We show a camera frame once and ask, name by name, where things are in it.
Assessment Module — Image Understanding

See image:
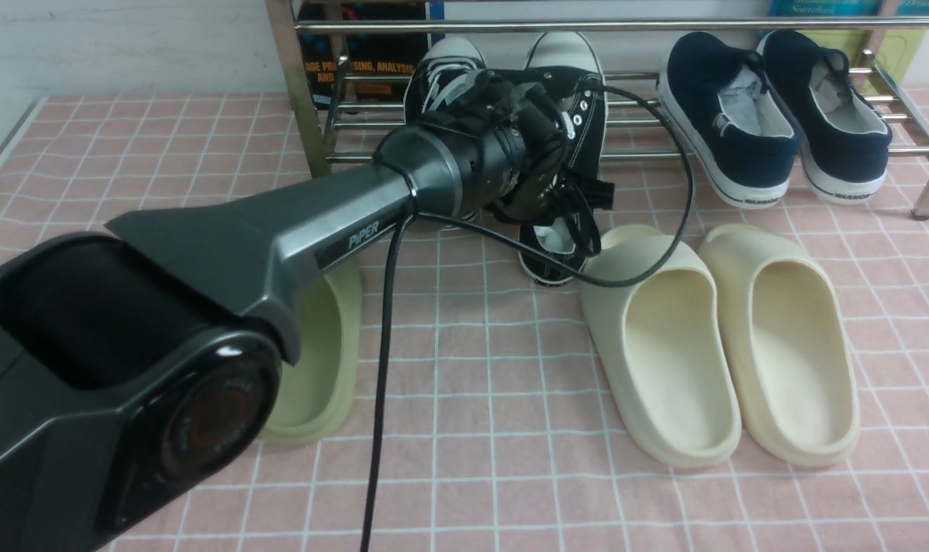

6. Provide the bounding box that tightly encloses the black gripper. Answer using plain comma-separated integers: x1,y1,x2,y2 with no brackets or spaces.
426,67,614,224

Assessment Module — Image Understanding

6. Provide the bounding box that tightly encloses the black canvas sneaker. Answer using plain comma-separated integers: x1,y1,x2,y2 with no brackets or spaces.
402,36,487,123
517,31,609,288

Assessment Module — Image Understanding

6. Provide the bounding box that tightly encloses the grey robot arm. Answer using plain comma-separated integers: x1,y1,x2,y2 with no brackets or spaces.
0,67,605,551

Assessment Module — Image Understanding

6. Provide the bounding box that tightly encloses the navy slip-on shoe left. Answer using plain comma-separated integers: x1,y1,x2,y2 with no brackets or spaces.
656,31,802,209

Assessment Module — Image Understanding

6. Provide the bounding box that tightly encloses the navy slip-on shoe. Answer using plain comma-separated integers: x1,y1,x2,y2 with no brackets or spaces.
656,31,802,209
757,29,893,204

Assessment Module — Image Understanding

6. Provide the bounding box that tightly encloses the navy slip-on shoe right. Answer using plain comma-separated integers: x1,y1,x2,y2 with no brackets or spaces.
757,29,893,204

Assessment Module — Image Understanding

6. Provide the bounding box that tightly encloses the metal shoe rack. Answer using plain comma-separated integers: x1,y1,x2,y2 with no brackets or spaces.
265,0,929,222

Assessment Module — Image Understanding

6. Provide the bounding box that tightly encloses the black book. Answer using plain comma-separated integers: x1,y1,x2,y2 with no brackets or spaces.
299,2,431,110

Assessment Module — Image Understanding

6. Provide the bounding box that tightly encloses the cream left foam slipper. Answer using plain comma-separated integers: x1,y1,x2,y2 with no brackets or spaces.
579,242,741,469

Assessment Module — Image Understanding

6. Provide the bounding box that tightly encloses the cream foam slipper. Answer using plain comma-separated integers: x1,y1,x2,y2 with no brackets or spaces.
698,224,861,467
579,242,741,469

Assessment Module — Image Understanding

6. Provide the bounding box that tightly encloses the teal book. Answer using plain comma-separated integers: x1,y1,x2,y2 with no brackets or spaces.
768,0,929,18

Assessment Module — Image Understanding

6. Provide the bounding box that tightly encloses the green right foam slipper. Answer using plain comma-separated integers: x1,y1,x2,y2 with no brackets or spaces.
261,261,363,447

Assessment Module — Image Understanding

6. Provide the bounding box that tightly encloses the cream right foam slipper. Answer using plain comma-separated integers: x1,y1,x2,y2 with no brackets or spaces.
698,224,861,467

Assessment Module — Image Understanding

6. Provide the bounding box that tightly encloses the yellow-green box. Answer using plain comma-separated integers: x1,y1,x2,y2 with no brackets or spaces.
803,29,926,83

